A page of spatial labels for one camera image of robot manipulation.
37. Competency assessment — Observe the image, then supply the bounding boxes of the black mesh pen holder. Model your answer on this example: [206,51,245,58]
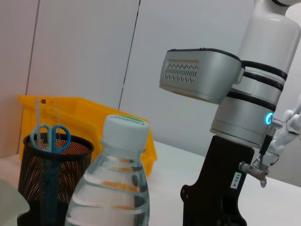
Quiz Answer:
[17,133,95,226]

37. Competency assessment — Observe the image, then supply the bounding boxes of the yellow plastic bin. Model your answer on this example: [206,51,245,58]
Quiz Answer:
[18,95,158,177]

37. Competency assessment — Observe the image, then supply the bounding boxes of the water bottle with green label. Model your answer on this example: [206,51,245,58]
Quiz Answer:
[64,114,151,226]

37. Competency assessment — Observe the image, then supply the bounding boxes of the blue and teal scissors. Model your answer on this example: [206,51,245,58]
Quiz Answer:
[30,124,71,212]

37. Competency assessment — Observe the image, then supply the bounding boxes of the grey right wrist cable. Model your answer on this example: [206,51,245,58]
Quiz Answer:
[238,117,283,188]

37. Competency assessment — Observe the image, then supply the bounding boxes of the translucent green fruit plate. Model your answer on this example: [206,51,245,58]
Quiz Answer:
[0,178,31,226]

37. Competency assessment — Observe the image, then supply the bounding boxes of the transparent plastic ruler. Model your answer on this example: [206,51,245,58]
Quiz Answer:
[35,97,62,153]

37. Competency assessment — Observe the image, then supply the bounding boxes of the white background robot part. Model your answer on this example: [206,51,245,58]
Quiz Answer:
[272,94,301,156]

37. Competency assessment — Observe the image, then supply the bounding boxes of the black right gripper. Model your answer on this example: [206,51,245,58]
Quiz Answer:
[180,135,256,226]

